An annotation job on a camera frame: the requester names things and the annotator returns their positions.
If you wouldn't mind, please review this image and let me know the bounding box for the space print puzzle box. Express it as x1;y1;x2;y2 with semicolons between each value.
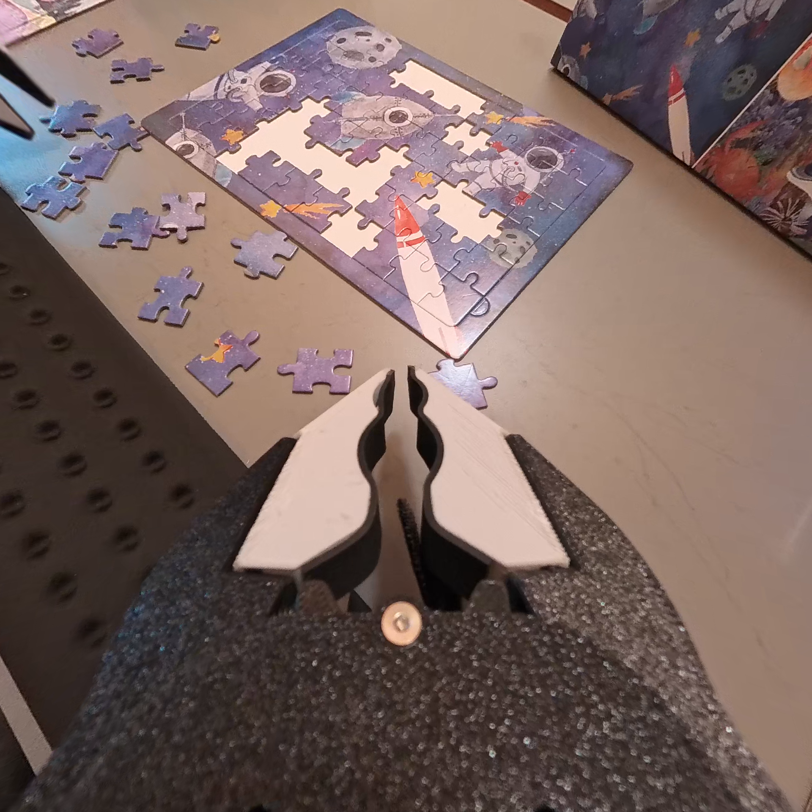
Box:
551;0;812;261

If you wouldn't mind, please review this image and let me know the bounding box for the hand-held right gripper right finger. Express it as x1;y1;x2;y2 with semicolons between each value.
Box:
407;366;571;600

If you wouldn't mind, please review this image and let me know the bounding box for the beige desk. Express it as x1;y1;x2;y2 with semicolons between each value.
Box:
0;0;812;699

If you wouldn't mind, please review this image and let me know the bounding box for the blue jigsaw piece orange mark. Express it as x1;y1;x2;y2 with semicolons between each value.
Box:
185;330;261;397

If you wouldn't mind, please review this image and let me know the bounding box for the colourful jigsaw puzzle board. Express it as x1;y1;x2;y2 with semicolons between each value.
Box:
0;0;109;45

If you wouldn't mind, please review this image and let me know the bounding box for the space jigsaw puzzle board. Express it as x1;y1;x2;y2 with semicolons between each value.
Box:
141;8;634;357

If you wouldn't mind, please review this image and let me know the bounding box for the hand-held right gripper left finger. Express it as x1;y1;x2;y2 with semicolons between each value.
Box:
233;370;395;597

